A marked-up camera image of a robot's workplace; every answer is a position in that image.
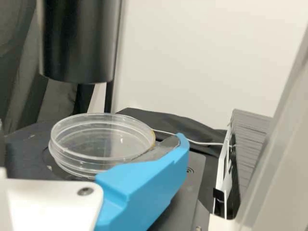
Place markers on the petri dish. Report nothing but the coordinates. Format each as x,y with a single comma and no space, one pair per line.
96,137

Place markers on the cream microscope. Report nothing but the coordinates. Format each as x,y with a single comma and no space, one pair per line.
79,36

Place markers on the black platform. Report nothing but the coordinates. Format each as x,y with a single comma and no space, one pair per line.
250,149

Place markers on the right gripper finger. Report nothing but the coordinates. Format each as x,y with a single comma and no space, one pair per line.
144,187

